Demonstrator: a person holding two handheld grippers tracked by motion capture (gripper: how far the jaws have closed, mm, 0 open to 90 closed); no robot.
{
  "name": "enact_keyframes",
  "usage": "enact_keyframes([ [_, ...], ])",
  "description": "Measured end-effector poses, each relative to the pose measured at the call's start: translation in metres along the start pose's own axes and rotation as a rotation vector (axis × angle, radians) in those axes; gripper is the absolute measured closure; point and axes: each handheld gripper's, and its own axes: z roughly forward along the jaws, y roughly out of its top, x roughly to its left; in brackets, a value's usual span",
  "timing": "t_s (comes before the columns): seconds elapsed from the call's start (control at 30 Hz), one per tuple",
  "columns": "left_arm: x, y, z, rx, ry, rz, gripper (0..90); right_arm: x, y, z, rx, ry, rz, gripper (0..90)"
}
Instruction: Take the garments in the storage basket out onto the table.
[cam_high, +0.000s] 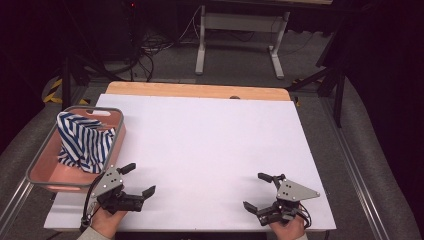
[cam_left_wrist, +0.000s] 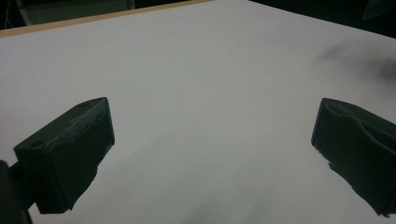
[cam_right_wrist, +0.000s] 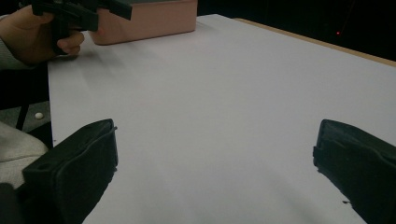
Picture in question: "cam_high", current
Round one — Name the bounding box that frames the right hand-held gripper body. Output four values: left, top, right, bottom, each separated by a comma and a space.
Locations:
257, 178, 321, 227

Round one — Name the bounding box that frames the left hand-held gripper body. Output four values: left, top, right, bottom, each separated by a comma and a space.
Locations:
90, 167, 145, 215

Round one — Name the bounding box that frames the person's left hand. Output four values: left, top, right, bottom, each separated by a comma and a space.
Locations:
90, 205, 128, 240

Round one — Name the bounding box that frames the person's right hand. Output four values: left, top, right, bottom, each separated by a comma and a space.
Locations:
269, 210, 306, 240

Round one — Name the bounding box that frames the blue white striped cloth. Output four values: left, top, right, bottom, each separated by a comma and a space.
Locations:
55, 111, 117, 175

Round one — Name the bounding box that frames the pink basket with grey rim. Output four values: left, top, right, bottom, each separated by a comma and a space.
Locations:
25, 105, 127, 194

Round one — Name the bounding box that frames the white table cover sheet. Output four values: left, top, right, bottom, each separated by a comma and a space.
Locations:
43, 93, 337, 232

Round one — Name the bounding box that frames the wooden table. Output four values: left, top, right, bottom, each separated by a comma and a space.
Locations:
105, 81, 292, 102

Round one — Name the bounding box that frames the yellow black hazard tape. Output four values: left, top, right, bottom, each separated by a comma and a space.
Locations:
42, 77, 91, 105

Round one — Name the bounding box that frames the black metal stand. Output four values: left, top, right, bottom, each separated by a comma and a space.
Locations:
60, 54, 101, 110
287, 19, 348, 129

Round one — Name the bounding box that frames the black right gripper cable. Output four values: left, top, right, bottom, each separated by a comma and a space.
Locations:
298, 203, 313, 230

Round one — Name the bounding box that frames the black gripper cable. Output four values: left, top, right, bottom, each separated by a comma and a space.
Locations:
298, 203, 313, 230
79, 173, 105, 232

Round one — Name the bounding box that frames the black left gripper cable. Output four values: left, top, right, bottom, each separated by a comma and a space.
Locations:
79, 173, 105, 232

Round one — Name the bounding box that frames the aluminium rail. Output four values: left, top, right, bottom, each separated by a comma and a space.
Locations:
319, 96, 392, 240
0, 179, 35, 236

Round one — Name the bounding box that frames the bundle of floor cables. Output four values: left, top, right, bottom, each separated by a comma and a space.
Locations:
131, 6, 203, 83

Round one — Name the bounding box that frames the white metal desk frame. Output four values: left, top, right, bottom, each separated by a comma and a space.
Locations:
194, 4, 291, 80

